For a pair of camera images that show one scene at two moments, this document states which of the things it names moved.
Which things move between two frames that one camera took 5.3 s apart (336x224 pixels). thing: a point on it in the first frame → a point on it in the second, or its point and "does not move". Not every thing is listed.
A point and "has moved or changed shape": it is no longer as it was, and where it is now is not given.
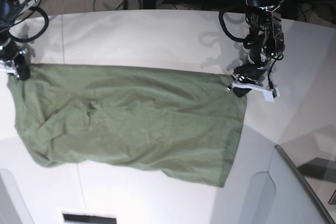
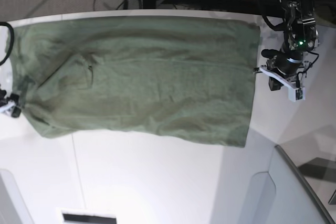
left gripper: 19,65 → 15,110
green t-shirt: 185,124 has moved or changed shape
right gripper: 255,68 → 286,63
